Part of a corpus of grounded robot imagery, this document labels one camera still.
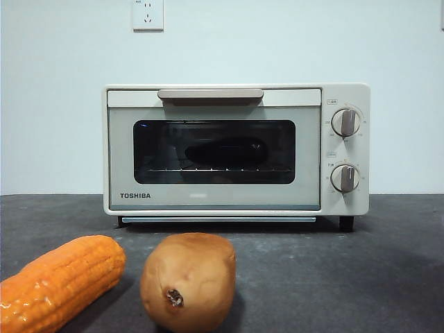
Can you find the orange corn cob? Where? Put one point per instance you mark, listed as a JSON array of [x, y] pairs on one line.
[[59, 281]]

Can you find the purple eggplant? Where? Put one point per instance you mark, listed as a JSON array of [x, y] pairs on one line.
[[225, 152]]

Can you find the white wall socket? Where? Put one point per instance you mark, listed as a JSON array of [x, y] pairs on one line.
[[148, 15]]

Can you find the brown potato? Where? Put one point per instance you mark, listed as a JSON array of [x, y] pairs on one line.
[[187, 277]]

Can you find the cream toaster oven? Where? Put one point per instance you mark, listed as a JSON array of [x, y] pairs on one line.
[[347, 93]]

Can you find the beige oven timer knob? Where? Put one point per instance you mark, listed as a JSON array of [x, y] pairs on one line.
[[345, 178]]

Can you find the beige oven temperature knob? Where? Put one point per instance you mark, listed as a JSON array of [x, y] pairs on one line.
[[346, 122]]

